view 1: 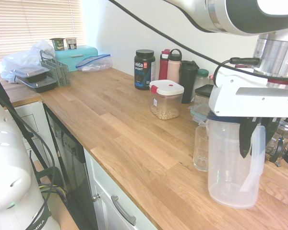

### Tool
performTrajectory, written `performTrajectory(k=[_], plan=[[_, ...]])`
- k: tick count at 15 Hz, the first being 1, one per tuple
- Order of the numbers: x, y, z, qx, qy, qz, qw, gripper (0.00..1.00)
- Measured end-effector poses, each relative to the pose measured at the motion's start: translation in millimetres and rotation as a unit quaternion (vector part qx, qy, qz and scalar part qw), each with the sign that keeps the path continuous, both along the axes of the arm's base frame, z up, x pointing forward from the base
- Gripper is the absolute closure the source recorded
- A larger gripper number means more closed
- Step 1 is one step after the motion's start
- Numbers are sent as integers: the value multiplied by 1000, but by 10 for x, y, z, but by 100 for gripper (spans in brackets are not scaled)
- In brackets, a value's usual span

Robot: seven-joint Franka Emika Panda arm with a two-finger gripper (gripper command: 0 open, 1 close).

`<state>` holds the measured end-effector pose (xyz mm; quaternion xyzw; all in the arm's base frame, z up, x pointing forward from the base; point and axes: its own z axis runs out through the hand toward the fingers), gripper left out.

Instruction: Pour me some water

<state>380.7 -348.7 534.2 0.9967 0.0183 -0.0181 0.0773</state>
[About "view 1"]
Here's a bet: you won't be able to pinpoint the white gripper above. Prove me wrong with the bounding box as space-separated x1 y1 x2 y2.
207 71 288 159

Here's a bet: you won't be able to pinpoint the clear pitcher blue lid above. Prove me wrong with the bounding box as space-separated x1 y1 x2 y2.
207 112 266 209

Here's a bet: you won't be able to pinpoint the pink water bottle black cap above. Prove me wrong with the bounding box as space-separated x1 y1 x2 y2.
167 48 183 84

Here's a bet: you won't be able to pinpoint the red water bottle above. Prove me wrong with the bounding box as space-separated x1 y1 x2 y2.
158 49 171 81

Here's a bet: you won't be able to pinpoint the glass French press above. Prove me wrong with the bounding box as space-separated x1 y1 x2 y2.
266 118 288 167

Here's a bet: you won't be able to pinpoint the clear drinking glass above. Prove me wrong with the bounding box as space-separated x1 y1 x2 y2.
193 126 211 172

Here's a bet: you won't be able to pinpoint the glass container teal rimmed lid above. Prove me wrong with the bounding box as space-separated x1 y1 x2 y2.
188 103 212 126

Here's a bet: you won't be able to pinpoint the square glass jar black lid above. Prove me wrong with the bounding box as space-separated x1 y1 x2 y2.
193 84 215 106

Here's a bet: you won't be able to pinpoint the jar with teal lid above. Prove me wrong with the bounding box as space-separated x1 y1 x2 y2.
194 69 210 91

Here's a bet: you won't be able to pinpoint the black shaker bottle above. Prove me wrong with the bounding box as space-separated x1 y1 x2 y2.
179 60 199 104

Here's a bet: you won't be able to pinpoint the clear container white red lid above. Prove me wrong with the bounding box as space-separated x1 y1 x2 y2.
149 80 185 120

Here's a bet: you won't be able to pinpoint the black protein powder tub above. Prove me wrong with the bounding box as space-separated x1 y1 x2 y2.
133 49 156 91

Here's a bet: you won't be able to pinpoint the white cabinet door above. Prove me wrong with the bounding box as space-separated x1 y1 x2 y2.
83 148 159 230

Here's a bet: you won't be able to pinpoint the clear zip bag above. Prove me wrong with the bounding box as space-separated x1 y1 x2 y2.
75 54 113 72

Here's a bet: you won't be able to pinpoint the black dishwasher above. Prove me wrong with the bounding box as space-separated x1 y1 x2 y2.
43 103 99 230

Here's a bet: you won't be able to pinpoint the teal bread box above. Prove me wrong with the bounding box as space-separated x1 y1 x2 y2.
54 45 99 72

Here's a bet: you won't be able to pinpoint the grey cutlery basket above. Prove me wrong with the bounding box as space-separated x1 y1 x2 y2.
39 50 72 87

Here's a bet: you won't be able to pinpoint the brown yogurt cup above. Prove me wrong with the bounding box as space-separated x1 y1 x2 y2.
65 37 78 50

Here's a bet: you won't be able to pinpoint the green yogurt cup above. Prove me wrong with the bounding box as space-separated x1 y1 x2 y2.
49 37 65 51

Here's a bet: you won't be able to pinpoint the black takeout container clear lid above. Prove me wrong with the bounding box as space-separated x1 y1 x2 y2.
19 76 58 93
10 64 50 83

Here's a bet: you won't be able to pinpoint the white side cabinet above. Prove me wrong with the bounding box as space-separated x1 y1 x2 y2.
4 102 63 168

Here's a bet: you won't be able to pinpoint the white plastic bag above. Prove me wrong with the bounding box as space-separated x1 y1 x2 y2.
0 40 56 83

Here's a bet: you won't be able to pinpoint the beige window blinds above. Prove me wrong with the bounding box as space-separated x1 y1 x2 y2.
0 0 84 63

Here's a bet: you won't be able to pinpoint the black tripod leg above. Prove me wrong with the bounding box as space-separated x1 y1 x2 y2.
0 67 49 169

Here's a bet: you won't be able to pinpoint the silver cabinet bar handle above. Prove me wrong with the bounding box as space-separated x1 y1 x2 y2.
110 195 137 226

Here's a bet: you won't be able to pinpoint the coloured wire bundle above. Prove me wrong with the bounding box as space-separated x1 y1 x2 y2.
38 183 68 201

